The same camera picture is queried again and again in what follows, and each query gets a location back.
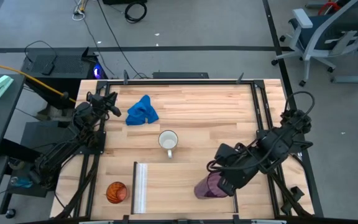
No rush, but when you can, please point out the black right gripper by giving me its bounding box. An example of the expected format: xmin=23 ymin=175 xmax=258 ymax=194
xmin=217 ymin=155 xmax=259 ymax=198

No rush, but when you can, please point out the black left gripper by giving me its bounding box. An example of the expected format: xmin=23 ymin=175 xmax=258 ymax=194
xmin=86 ymin=91 xmax=122 ymax=118

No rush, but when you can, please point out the purple translucent plastic cup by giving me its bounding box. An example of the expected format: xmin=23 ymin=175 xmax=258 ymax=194
xmin=193 ymin=172 xmax=229 ymax=200

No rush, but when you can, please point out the white enamel mug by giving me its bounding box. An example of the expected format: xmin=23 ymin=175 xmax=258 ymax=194
xmin=158 ymin=129 xmax=179 ymax=160

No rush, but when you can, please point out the crumpled blue cloth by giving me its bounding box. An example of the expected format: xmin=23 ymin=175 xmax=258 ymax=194
xmin=125 ymin=94 xmax=160 ymax=126

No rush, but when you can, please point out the clear dish rack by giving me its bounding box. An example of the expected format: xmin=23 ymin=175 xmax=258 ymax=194
xmin=131 ymin=160 xmax=239 ymax=215

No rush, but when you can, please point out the black computer tower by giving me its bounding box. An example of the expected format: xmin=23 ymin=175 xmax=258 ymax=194
xmin=21 ymin=46 xmax=108 ymax=110

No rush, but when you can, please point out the small black box on tower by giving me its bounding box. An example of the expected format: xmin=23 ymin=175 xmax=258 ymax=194
xmin=41 ymin=62 xmax=56 ymax=76

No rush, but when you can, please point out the black low cart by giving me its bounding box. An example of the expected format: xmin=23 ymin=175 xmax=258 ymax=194
xmin=0 ymin=120 xmax=74 ymax=215

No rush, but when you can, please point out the tape roll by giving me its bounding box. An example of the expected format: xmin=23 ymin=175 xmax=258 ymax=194
xmin=7 ymin=158 xmax=26 ymax=170

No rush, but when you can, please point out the mint green stapler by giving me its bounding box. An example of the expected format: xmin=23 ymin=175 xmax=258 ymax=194
xmin=0 ymin=75 xmax=14 ymax=100

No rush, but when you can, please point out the blue water bottle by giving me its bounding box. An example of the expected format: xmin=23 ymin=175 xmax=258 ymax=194
xmin=10 ymin=176 xmax=34 ymax=189

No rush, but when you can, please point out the grey desk foot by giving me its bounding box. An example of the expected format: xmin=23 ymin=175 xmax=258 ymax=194
xmin=331 ymin=67 xmax=358 ymax=84

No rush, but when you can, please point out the grey and navy office chair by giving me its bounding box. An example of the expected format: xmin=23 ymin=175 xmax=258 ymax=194
xmin=271 ymin=0 xmax=358 ymax=87

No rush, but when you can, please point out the long black floor cable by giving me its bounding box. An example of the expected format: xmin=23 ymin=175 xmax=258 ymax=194
xmin=96 ymin=0 xmax=150 ymax=79

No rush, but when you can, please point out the black aluminium table frame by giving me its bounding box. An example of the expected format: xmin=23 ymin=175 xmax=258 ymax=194
xmin=54 ymin=79 xmax=316 ymax=219

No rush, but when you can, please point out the yellow cable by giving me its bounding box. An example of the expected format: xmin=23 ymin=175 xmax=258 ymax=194
xmin=0 ymin=59 xmax=76 ymax=104

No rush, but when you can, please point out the coiled black cable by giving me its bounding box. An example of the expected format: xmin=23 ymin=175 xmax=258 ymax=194
xmin=124 ymin=1 xmax=148 ymax=24

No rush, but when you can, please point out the white cable bundle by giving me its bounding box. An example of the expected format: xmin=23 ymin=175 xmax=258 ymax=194
xmin=71 ymin=0 xmax=88 ymax=22

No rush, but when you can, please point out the red cable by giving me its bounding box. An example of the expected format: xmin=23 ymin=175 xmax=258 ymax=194
xmin=318 ymin=1 xmax=344 ymax=16

